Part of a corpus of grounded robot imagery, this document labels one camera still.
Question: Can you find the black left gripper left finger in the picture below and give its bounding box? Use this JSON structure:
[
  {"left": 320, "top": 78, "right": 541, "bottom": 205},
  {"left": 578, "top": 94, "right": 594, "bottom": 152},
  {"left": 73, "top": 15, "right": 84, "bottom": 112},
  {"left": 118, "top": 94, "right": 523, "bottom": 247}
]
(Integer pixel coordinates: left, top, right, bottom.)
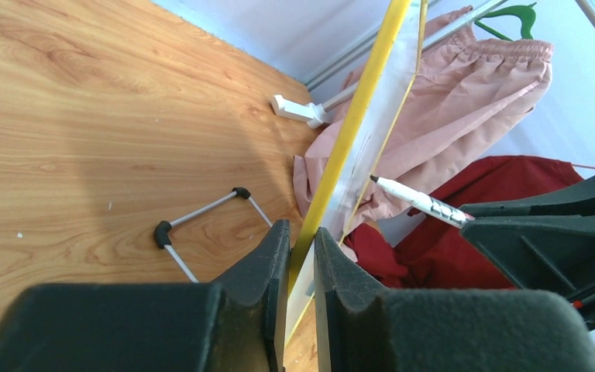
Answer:
[{"left": 0, "top": 220, "right": 291, "bottom": 371}]

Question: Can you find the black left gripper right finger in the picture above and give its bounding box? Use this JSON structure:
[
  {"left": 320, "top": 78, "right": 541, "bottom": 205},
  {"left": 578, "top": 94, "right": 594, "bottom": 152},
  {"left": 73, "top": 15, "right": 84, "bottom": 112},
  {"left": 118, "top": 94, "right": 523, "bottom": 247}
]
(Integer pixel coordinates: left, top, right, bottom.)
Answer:
[{"left": 314, "top": 228, "right": 595, "bottom": 371}]

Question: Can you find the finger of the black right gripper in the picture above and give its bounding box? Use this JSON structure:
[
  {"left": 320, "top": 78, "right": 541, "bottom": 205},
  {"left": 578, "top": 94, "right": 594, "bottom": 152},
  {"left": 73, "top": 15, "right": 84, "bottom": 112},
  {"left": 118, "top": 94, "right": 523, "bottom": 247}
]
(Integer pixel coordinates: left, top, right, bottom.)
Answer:
[{"left": 461, "top": 175, "right": 595, "bottom": 329}]

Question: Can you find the white marker pen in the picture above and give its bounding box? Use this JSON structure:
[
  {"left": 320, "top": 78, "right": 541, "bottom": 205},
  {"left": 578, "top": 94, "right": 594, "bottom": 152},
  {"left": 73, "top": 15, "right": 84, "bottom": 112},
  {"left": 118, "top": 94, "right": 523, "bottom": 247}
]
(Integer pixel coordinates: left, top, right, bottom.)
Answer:
[{"left": 370, "top": 175, "right": 475, "bottom": 229}]

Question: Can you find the yellow framed whiteboard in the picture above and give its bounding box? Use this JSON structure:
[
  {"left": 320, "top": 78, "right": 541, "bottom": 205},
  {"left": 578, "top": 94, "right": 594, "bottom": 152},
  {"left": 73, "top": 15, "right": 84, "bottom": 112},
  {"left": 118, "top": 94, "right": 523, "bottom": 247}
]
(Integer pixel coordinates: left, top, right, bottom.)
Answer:
[{"left": 284, "top": 1, "right": 428, "bottom": 340}]

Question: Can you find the red hanging garment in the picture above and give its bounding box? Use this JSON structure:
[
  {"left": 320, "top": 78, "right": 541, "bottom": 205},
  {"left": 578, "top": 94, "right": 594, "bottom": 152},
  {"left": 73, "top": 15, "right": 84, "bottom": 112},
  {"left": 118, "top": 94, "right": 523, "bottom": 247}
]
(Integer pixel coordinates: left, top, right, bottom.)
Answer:
[{"left": 344, "top": 156, "right": 583, "bottom": 290}]

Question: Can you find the pink hanging garment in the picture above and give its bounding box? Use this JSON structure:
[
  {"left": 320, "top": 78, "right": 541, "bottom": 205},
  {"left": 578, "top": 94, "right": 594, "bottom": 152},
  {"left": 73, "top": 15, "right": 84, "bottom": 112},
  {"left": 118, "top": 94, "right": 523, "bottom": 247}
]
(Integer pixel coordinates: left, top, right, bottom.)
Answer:
[{"left": 293, "top": 26, "right": 554, "bottom": 229}]

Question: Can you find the metal clothes rack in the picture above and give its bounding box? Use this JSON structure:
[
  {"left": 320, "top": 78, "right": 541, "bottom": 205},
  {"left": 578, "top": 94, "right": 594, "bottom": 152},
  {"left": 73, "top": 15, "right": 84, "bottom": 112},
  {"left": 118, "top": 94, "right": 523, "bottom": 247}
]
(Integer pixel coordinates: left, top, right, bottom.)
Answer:
[{"left": 270, "top": 0, "right": 595, "bottom": 129}]

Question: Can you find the green clothes hanger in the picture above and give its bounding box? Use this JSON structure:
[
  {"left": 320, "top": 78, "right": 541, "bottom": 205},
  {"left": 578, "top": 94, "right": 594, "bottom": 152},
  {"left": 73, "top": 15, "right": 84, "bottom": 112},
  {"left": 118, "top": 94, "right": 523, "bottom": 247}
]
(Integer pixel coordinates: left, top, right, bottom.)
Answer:
[{"left": 474, "top": 2, "right": 538, "bottom": 42}]

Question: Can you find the wire whiteboard stand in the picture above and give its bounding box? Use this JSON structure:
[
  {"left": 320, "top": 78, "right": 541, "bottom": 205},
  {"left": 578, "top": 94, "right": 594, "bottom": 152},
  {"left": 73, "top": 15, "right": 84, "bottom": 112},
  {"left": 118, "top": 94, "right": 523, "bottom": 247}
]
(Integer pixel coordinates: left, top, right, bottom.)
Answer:
[{"left": 152, "top": 187, "right": 273, "bottom": 283}]

